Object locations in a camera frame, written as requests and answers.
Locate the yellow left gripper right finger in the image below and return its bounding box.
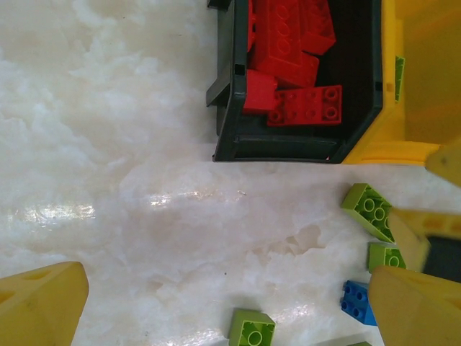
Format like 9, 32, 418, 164
367, 265, 461, 346

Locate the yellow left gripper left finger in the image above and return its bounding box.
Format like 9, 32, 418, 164
0, 261, 90, 346

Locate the lime two-by-two brick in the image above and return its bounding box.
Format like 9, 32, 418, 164
367, 241, 408, 273
227, 308, 277, 346

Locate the lime two-by-four brick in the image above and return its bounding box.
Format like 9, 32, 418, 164
341, 182, 397, 243

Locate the blue two-by-two brick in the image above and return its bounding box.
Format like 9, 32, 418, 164
338, 280, 379, 327

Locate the yellow plastic bin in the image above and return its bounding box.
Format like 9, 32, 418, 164
340, 0, 461, 167

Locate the black plastic bin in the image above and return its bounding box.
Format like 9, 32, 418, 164
205, 0, 383, 165

